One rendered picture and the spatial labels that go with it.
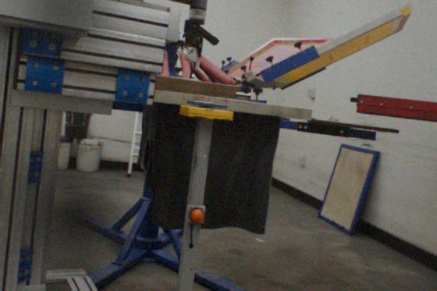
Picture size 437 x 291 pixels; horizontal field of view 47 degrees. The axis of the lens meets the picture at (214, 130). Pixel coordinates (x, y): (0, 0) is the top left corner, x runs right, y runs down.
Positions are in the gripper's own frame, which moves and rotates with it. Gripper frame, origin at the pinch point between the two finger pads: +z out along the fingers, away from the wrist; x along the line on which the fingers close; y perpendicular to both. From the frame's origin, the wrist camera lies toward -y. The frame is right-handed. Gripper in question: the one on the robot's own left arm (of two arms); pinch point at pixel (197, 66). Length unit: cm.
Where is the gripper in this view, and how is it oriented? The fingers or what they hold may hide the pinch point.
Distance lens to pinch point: 222.9
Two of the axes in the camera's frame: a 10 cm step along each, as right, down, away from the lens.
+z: -1.1, 9.9, 0.6
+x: 2.6, 0.9, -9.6
